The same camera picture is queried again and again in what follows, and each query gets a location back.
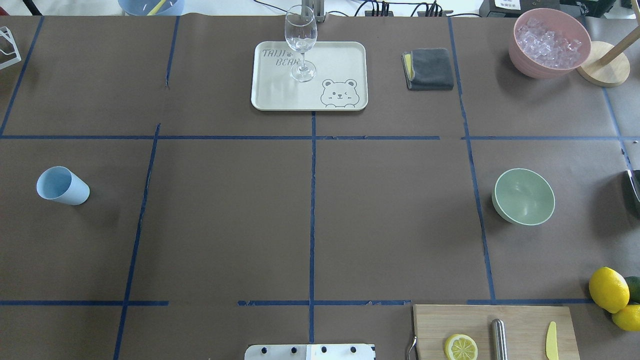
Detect grey folded cloth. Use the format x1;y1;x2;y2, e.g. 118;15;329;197
401;48;454;91

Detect lemon half slice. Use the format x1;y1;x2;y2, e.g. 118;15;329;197
443;333;479;360

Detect yellow plastic knife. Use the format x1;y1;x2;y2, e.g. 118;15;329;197
545;321;559;360

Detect green lime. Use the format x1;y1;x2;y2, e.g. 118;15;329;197
624;276;640;304

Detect wooden cup stand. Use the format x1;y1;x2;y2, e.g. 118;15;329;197
577;26;640;87

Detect green bowl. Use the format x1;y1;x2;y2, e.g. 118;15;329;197
491;168;556;226

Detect yellow lemon front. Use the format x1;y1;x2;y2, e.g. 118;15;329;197
588;266;630;314

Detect light blue plastic cup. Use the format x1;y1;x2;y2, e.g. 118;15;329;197
36;166;90;206

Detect white wire rack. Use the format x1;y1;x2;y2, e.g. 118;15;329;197
0;26;22;70

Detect blue bowl with spoon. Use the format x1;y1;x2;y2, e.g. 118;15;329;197
118;0;186;16

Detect yellow lemon rear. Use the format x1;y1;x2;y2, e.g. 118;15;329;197
611;304;640;332

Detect wooden cutting board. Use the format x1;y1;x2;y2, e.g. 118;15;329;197
413;304;580;360

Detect pink bowl of ice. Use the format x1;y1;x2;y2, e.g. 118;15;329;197
509;7;592;79

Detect cream bear tray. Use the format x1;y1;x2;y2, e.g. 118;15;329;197
250;41;369;112

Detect yellow lemon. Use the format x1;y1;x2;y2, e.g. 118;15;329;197
611;304;640;332
588;266;630;314

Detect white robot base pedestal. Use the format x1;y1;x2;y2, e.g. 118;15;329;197
244;343;377;360

